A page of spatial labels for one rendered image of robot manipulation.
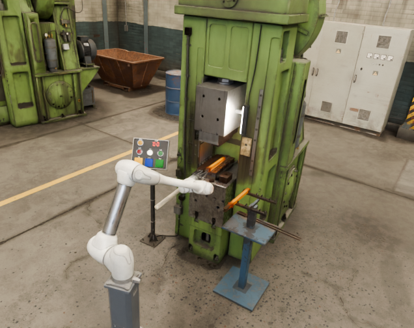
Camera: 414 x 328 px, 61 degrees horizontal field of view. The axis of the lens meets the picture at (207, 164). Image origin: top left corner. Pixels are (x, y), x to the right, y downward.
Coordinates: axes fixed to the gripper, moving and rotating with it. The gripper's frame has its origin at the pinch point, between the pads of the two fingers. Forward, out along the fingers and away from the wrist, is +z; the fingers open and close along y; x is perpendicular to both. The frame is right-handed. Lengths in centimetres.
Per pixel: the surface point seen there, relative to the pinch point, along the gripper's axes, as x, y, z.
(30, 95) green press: -48, -459, 155
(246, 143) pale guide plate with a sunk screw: 28.6, 29.1, 17.4
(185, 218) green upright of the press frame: -77, -31, 19
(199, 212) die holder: -46.5, -3.5, -0.7
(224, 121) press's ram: 49, 12, 5
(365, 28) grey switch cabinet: 102, 51, 533
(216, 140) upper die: 29.1, 5.6, 5.3
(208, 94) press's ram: 69, -5, 5
